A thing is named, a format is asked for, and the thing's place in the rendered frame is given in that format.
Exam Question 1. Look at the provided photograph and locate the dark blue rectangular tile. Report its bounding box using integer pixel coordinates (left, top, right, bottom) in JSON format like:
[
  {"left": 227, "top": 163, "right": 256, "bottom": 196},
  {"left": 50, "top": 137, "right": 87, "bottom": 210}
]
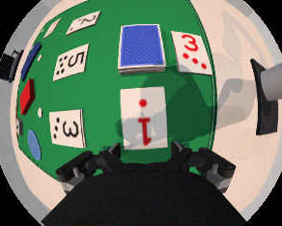
[{"left": 20, "top": 42, "right": 42, "bottom": 82}]

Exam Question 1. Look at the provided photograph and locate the blue rectangular card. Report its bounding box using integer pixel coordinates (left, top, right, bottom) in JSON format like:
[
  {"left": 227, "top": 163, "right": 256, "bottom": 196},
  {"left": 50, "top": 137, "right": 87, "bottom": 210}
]
[{"left": 120, "top": 87, "right": 168, "bottom": 150}]

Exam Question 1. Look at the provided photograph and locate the red flat box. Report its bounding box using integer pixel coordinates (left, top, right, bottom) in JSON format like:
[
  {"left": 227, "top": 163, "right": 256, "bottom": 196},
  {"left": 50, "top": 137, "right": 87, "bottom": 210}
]
[{"left": 20, "top": 78, "right": 35, "bottom": 115}]

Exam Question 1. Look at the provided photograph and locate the blue card stack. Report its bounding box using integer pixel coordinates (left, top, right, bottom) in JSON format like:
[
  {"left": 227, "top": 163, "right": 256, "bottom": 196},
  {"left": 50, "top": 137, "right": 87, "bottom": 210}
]
[{"left": 118, "top": 24, "right": 166, "bottom": 70}]

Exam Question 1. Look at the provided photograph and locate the blue round coaster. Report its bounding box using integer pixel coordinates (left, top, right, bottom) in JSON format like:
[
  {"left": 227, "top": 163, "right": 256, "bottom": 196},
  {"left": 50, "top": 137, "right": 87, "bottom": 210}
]
[{"left": 28, "top": 129, "right": 42, "bottom": 160}]

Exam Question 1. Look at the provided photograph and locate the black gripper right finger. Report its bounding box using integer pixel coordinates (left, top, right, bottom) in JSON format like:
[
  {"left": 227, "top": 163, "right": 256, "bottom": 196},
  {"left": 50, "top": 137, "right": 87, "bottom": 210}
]
[{"left": 156, "top": 141, "right": 236, "bottom": 194}]

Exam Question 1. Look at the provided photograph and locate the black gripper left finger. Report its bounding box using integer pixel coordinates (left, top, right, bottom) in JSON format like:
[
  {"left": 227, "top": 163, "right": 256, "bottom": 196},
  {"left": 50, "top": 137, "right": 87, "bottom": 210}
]
[{"left": 55, "top": 143, "right": 132, "bottom": 195}]

